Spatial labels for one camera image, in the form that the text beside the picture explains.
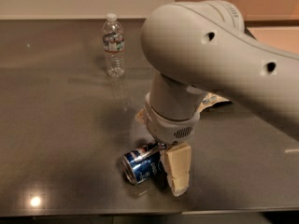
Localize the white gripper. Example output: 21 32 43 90
135 94 200 197

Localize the blue pepsi can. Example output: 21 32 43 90
121 141 165 185

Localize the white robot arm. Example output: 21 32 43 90
139 0 299 196

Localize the brown white snack bag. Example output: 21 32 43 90
198 92 228 113

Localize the clear plastic water bottle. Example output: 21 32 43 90
102 13 125 77

